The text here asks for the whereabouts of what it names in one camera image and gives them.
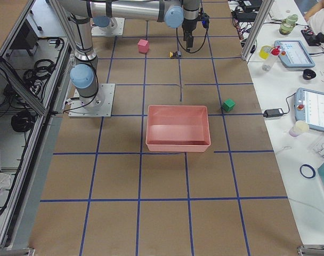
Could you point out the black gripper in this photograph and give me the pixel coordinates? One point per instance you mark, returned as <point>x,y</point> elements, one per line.
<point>188,25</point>

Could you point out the yellow push button switch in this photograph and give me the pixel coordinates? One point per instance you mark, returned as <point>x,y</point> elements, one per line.
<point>175,55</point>

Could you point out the pink cube centre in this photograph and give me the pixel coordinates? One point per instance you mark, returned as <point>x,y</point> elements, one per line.
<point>143,46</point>

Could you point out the yellow tape roll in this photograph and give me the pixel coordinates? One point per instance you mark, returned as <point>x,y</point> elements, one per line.
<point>265,51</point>

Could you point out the green cube front edge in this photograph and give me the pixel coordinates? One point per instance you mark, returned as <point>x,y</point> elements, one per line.
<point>228,105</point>

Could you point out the clear squeeze bottle red cap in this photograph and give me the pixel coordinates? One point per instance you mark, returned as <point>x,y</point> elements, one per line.
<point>272,57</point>

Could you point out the pink plastic bin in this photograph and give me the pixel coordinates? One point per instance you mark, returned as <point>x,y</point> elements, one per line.
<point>177,128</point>

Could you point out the green glass jar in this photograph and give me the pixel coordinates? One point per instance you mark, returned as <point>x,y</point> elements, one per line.
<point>288,24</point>

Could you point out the teach pendant upper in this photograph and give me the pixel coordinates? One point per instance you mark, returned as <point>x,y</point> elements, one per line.
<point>294,54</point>

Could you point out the teach pendant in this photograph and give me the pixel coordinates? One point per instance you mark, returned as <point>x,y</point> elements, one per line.
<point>294,54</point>
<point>309,107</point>

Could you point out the black power adapter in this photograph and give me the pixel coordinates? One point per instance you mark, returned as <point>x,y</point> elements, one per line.
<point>276,112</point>

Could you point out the black bowl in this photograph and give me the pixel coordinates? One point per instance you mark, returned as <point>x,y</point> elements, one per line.
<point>308,74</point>

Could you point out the teach pendant lower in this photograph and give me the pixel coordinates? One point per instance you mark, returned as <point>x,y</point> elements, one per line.
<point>309,107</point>

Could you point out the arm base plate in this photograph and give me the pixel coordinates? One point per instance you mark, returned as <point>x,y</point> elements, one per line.
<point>101,106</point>
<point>97,32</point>

